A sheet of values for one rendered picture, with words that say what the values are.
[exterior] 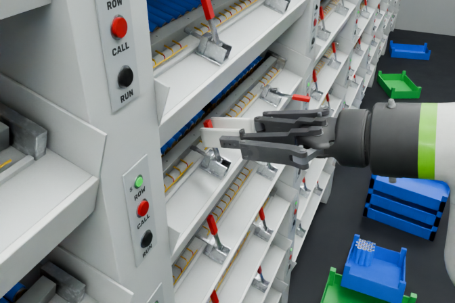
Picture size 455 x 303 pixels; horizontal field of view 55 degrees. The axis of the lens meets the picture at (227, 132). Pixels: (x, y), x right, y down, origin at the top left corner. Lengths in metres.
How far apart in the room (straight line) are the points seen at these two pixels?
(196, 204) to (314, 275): 1.21
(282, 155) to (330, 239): 1.41
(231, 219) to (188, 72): 0.41
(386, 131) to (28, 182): 0.38
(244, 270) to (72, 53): 0.79
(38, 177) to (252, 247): 0.77
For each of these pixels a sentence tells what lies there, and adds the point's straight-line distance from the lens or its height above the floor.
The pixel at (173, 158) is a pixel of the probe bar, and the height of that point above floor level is 0.97.
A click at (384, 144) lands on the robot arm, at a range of 0.53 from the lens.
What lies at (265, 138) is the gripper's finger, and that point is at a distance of 0.59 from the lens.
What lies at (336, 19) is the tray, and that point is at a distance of 1.47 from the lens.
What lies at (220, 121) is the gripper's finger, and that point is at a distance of 0.66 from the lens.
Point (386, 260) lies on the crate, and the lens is 1.91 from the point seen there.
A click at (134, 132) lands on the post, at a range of 0.42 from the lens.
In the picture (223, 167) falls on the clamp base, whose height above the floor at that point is 0.95.
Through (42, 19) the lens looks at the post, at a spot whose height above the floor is 1.25.
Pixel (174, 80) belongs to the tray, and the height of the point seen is 1.12.
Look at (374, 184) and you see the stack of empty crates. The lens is 1.98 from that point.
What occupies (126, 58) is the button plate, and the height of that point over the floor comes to 1.20.
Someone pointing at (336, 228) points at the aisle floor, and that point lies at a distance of 2.00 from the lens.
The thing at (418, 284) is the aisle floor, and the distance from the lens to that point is 1.89.
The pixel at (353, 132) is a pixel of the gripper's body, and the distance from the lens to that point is 0.55.
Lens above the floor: 1.34
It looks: 31 degrees down
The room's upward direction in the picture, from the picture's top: straight up
